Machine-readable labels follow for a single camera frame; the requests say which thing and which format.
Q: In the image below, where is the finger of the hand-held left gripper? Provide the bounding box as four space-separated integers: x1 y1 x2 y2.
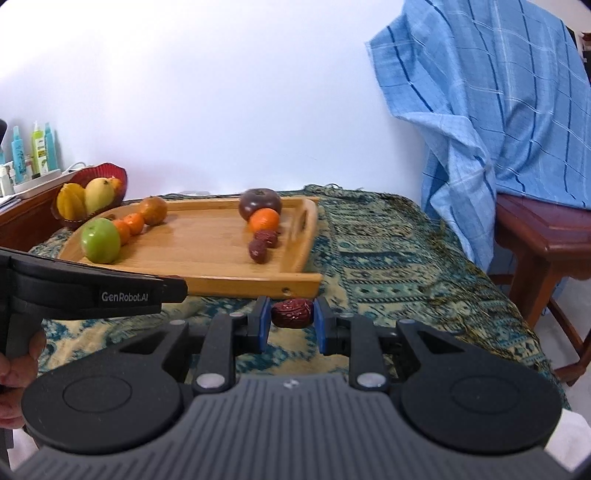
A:
159 276 188 304

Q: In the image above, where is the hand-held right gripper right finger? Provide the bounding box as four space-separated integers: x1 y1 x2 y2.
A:
316 299 462 393

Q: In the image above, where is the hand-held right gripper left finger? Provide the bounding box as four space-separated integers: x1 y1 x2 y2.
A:
117 296 271 393

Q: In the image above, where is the wooden tray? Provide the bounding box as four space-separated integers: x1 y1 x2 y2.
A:
60 196 324 298

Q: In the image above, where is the person's left hand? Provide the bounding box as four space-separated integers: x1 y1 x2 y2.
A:
0 330 47 430

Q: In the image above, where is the green apple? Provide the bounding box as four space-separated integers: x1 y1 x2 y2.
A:
81 218 122 265

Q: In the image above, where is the wooden side table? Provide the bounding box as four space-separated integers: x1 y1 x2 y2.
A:
0 185 70 252

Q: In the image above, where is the brown orange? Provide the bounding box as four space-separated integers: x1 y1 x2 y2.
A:
140 196 168 226

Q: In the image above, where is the yellow starfruit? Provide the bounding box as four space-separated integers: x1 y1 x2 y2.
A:
57 183 87 221

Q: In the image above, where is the patterned blanket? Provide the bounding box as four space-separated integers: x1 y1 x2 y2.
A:
28 185 571 411

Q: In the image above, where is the yellow mango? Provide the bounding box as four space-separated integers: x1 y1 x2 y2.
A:
84 178 115 214

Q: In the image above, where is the white plastic tray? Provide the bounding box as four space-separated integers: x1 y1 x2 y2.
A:
11 168 63 199

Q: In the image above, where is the red glass bowl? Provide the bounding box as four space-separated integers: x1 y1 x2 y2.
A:
51 162 129 230

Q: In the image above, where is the dark purple tomato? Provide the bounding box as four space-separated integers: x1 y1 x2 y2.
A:
239 188 282 221

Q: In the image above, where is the teal bottle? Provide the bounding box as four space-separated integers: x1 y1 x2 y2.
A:
45 124 59 172
11 126 27 183

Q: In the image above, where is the green label bottle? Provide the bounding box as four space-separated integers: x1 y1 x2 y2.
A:
31 121 51 178

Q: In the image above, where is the wooden stool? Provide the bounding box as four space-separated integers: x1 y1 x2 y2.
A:
489 191 591 386

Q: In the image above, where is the white cloth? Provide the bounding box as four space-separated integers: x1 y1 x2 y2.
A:
545 408 591 472

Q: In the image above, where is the blue checkered cloth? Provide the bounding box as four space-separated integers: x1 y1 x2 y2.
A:
367 0 591 278

